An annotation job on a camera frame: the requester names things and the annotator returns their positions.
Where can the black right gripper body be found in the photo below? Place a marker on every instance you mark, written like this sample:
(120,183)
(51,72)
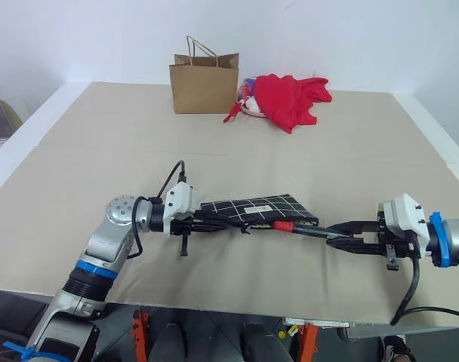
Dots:
(397,245)

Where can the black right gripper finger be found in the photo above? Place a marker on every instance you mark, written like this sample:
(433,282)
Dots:
(354,247)
(350,227)

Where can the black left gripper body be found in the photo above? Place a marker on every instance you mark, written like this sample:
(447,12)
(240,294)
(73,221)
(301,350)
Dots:
(182,225)

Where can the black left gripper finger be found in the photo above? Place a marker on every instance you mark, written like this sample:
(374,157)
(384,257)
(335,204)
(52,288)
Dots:
(218,228)
(214,219)

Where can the black marker with red cap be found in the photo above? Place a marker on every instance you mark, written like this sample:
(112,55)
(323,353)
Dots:
(308,229)

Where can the black white grid pouch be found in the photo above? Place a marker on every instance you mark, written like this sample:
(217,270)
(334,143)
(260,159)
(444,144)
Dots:
(259,207)

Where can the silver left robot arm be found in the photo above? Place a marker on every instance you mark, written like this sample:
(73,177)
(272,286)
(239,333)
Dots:
(112,241)

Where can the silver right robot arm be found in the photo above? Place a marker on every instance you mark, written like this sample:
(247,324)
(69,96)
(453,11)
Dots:
(454,235)

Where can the blue zip tie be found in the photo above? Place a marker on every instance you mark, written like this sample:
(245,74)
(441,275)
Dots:
(22,350)

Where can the beige table cover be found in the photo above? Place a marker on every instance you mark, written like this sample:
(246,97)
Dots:
(229,158)

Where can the black and white shoe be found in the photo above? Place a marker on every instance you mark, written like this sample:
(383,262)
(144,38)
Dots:
(399,348)

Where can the orange clamp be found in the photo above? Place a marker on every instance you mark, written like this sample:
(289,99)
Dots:
(140,335)
(307,341)

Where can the clear plastic bag with items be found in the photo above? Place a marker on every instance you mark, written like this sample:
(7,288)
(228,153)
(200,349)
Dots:
(248,96)

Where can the brown paper bag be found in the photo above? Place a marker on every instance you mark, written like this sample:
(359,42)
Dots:
(205,88)

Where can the red cloth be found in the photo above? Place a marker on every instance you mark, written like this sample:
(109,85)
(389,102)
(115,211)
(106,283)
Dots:
(290,102)

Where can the olive green chair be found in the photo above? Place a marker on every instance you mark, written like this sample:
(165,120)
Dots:
(12,113)

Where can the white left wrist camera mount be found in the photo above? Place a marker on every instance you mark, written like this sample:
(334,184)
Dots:
(180,201)

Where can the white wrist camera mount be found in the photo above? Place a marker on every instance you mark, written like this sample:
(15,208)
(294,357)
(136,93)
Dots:
(180,201)
(403,213)

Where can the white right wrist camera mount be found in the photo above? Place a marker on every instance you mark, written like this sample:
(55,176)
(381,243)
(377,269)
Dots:
(403,213)

